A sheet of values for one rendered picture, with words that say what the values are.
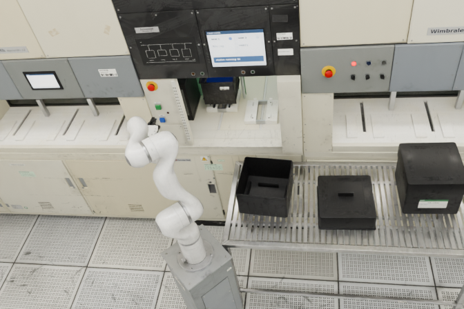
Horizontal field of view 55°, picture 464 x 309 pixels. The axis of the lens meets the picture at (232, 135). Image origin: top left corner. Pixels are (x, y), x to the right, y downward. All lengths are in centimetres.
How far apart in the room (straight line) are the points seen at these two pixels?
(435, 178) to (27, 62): 223
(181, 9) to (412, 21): 106
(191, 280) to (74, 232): 163
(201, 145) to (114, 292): 125
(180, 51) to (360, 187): 120
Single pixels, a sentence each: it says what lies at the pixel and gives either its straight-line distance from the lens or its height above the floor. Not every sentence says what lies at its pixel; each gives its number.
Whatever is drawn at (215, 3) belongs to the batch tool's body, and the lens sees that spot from 215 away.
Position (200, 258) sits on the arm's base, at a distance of 237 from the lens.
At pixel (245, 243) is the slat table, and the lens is 242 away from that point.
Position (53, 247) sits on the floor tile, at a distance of 380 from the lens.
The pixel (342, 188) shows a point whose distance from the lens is 249.
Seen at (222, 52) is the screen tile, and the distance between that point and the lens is 228.
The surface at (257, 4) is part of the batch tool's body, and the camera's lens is 213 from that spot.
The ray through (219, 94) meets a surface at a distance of 288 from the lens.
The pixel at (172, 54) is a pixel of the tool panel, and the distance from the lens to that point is 236.
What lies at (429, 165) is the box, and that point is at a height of 101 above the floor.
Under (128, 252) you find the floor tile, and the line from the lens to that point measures 351.
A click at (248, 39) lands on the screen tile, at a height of 163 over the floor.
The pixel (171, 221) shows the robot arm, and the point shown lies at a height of 117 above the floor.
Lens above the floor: 280
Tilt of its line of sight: 44 degrees down
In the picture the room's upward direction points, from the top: 11 degrees counter-clockwise
